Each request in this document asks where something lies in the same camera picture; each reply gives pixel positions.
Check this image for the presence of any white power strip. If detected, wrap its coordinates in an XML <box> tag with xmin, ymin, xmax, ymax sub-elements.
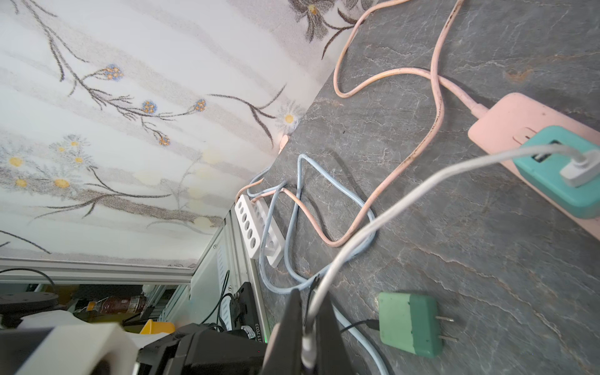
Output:
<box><xmin>234</xmin><ymin>195</ymin><xmax>285</xmax><ymax>268</ymax></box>

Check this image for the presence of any teal USB charger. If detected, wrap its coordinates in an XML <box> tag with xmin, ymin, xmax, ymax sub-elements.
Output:
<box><xmin>513</xmin><ymin>126</ymin><xmax>599</xmax><ymax>220</ymax></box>

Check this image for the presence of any white USB cable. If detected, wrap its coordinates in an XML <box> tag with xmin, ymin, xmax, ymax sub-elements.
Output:
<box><xmin>299</xmin><ymin>142</ymin><xmax>600</xmax><ymax>371</ymax></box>

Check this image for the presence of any light green loose charger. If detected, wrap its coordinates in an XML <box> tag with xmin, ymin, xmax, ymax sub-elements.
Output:
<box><xmin>378</xmin><ymin>292</ymin><xmax>458</xmax><ymax>359</ymax></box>

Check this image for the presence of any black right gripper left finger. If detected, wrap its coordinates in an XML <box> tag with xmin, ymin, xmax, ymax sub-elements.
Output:
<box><xmin>261</xmin><ymin>289</ymin><xmax>303</xmax><ymax>375</ymax></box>

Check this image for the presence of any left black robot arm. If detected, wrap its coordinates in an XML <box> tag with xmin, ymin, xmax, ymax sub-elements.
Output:
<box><xmin>136</xmin><ymin>323</ymin><xmax>267</xmax><ymax>374</ymax></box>

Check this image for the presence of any pink power strip cable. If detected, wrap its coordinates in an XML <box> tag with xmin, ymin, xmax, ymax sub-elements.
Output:
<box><xmin>233</xmin><ymin>0</ymin><xmax>491</xmax><ymax>248</ymax></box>

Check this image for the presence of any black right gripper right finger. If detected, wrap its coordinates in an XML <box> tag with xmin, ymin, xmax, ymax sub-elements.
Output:
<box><xmin>316</xmin><ymin>295</ymin><xmax>354</xmax><ymax>375</ymax></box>

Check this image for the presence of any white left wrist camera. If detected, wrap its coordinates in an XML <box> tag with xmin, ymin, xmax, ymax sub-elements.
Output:
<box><xmin>17</xmin><ymin>323</ymin><xmax>138</xmax><ymax>375</ymax></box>

